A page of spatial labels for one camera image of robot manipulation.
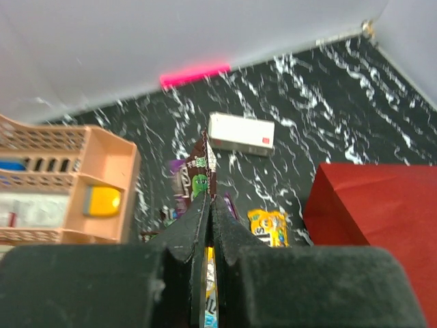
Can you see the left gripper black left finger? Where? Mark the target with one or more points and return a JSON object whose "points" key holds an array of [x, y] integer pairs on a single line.
{"points": [[160, 283]]}

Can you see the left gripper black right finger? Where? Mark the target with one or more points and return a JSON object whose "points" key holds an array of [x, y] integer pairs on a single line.
{"points": [[303, 286]]}

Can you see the yellow peanut candy packet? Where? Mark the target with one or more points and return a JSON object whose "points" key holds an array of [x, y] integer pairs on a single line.
{"points": [[270, 227]]}

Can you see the purple candy packet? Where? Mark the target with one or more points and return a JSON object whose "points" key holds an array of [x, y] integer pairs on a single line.
{"points": [[169, 215]]}

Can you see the purple snack wrapper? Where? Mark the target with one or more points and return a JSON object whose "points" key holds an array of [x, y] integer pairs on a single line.
{"points": [[201, 165]]}

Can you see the red brown paper bag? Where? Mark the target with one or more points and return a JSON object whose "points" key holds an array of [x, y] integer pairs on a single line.
{"points": [[385, 205]]}

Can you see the yellow snack bag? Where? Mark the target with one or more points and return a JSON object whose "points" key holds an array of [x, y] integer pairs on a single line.
{"points": [[211, 316]]}

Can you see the orange yellow block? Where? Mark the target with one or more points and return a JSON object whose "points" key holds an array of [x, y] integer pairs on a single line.
{"points": [[101, 201]]}

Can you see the small white red box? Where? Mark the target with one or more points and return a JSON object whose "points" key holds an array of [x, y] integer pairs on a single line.
{"points": [[236, 133]]}

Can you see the white packet in organizer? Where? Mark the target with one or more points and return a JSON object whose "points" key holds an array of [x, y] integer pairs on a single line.
{"points": [[33, 210]]}

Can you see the pink plastic file organizer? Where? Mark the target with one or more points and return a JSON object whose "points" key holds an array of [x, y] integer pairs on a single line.
{"points": [[65, 160]]}

